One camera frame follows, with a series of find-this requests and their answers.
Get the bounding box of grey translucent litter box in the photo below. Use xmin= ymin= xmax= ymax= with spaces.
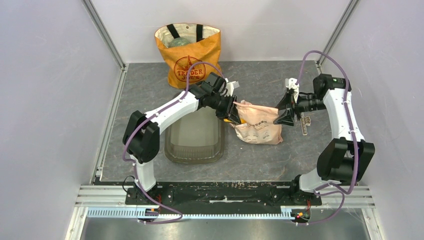
xmin=164 ymin=106 xmax=225 ymax=164

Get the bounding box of left aluminium corner post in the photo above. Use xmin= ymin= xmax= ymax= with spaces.
xmin=82 ymin=0 xmax=126 ymax=70

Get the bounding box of torn bag top strip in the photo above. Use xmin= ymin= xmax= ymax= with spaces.
xmin=300 ymin=112 xmax=311 ymax=136

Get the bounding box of slotted cable duct rail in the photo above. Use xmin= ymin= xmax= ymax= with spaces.
xmin=86 ymin=206 xmax=294 ymax=220

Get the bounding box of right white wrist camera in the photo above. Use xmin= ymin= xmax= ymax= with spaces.
xmin=284 ymin=78 xmax=299 ymax=98

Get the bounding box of orange plastic scoop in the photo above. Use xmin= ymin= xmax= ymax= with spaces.
xmin=223 ymin=118 xmax=246 ymax=125

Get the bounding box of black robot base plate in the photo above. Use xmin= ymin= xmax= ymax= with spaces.
xmin=125 ymin=181 xmax=322 ymax=215

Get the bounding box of pink litter bag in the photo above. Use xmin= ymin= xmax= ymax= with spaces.
xmin=230 ymin=100 xmax=283 ymax=145

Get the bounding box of orange Trader Joe's bag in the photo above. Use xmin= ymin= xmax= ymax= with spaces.
xmin=154 ymin=23 xmax=222 ymax=89

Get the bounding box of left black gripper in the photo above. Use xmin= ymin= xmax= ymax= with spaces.
xmin=209 ymin=93 xmax=241 ymax=126

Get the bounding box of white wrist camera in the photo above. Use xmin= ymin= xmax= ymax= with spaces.
xmin=224 ymin=78 xmax=240 ymax=97
xmin=284 ymin=78 xmax=299 ymax=98

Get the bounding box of right aluminium corner post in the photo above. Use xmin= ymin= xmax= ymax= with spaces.
xmin=322 ymin=0 xmax=361 ymax=55

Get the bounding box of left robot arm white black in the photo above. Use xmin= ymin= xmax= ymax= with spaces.
xmin=122 ymin=73 xmax=242 ymax=204

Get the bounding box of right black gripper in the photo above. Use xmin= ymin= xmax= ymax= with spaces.
xmin=273 ymin=90 xmax=327 ymax=127

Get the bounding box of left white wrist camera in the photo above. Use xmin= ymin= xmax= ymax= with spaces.
xmin=224 ymin=78 xmax=240 ymax=97

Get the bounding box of aluminium corner post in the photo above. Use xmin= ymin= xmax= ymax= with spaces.
xmin=82 ymin=0 xmax=126 ymax=70
xmin=322 ymin=0 xmax=361 ymax=55

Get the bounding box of green bundle inside bag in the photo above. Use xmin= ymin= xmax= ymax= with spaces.
xmin=168 ymin=37 xmax=191 ymax=48

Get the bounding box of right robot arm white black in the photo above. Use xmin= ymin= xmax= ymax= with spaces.
xmin=273 ymin=73 xmax=375 ymax=205

